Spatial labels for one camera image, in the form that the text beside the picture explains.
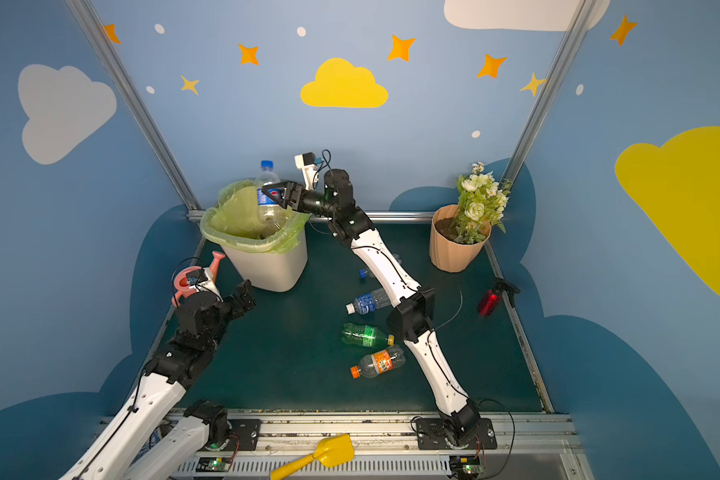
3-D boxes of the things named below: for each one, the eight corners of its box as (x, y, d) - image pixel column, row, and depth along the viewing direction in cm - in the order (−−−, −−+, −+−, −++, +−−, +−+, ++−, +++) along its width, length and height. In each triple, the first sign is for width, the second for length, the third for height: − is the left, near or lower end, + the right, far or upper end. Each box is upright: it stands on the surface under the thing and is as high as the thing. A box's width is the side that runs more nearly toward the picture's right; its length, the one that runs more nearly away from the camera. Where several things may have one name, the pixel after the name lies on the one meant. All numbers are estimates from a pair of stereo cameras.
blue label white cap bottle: (355, 326, 97) (355, 316, 91) (346, 312, 100) (346, 302, 95) (389, 308, 101) (390, 297, 96) (379, 295, 105) (381, 284, 99)
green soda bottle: (340, 343, 91) (339, 337, 88) (344, 327, 95) (344, 321, 91) (392, 353, 89) (393, 348, 86) (394, 337, 93) (396, 330, 89)
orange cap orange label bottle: (354, 384, 83) (354, 379, 80) (348, 364, 87) (347, 359, 83) (406, 366, 87) (408, 360, 83) (398, 348, 90) (400, 342, 87)
